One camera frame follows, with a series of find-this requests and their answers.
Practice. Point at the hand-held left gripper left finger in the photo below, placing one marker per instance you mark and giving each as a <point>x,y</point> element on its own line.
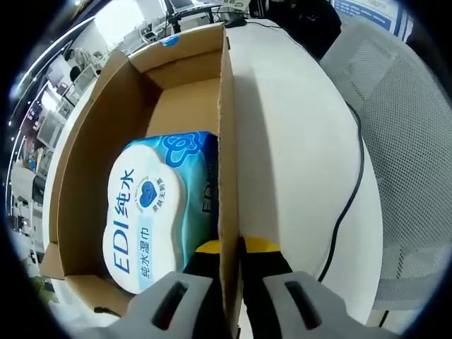
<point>176,303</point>

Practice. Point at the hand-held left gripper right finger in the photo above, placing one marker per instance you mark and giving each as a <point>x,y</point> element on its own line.
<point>289,303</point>

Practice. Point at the white soft wet wipes pack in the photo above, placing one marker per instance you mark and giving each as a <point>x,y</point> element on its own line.
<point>141,212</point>

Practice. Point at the brown cardboard shoe box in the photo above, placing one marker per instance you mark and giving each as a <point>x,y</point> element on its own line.
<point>169,92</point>

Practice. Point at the blue soft tissue pack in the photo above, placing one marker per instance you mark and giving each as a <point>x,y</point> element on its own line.
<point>170,41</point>

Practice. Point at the small black white gadget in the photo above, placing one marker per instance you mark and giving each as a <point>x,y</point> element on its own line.
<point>107,311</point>

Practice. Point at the white mesh chair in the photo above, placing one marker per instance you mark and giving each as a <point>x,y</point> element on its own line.
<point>399,141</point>

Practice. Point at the person's black shirt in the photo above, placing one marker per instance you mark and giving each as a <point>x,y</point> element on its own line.
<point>300,24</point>

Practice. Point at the black computer mouse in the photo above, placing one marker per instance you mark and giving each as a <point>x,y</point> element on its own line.
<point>236,23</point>

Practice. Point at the blue wall poster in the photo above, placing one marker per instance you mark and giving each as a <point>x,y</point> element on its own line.
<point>374,16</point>

